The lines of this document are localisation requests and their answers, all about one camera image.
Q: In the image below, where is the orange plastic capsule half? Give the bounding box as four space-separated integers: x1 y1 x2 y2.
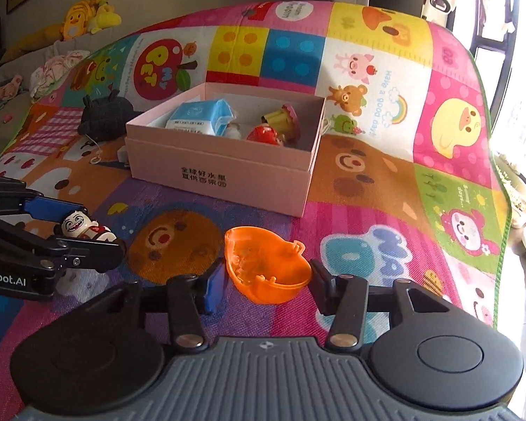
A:
224 227 313 305

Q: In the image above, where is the black plush toy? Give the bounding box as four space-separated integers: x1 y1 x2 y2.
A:
78 89 134 165

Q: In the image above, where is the yellow striped plush duck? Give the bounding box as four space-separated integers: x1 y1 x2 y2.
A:
60 2 93 41

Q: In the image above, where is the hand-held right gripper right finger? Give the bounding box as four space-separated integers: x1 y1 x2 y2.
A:
309 259 461 349

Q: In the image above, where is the blue tissue pack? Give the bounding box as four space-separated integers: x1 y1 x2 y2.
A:
164 99 234 138

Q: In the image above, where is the pink cloth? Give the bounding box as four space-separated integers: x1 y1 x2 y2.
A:
0 74 23 99

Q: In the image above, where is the white rounded object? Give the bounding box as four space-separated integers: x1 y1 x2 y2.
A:
422 0 457 20

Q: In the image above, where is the grinning toy figurine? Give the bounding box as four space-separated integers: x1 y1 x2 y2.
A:
59 210 127 250

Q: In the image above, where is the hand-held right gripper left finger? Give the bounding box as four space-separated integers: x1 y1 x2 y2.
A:
127 265 229 349

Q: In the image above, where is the yellow pink cupcake toy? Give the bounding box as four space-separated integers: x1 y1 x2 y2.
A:
258 103 301 136

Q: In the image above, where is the red round toy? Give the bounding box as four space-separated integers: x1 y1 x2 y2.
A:
247 124 288 146

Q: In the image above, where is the floral cloth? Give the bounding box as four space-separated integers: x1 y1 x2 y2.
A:
30 50 90 99

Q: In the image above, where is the yellow plush dog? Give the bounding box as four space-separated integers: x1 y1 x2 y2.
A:
88 0 122 35

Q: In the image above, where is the pink cardboard box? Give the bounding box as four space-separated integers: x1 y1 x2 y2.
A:
125 81 327 218

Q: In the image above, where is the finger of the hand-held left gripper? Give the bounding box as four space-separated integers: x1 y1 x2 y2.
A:
0 175 87 229
0 217 126 273

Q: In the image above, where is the grey sofa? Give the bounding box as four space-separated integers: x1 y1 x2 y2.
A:
0 35 93 141

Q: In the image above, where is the yellow cushion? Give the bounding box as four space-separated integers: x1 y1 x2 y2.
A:
0 24 64 63

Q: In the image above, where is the colourful cartoon play mat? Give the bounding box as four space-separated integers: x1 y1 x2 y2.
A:
0 0 513 387

